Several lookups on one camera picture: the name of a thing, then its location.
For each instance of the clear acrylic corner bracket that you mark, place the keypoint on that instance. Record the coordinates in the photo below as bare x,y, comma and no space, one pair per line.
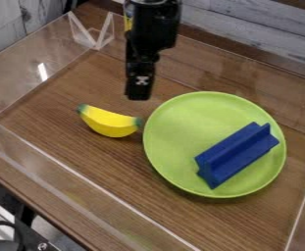
91,37

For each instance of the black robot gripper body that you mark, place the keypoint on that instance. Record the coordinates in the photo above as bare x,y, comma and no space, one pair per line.
156,22

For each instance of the blue T-shaped block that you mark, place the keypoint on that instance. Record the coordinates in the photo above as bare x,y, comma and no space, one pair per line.
224,160

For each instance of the yellow labelled tin can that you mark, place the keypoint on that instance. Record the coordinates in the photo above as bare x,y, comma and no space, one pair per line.
127,17

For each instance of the black metal table leg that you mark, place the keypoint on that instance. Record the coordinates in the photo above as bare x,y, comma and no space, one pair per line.
34,240

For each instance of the green round plate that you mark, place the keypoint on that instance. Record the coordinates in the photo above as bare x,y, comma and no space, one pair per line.
188,125

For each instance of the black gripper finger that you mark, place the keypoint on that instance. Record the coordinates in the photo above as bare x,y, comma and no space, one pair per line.
139,74

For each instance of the clear acrylic tray wall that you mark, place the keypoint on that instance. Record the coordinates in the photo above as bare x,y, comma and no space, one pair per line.
89,212

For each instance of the yellow toy banana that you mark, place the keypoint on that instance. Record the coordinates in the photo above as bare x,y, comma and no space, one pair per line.
109,123

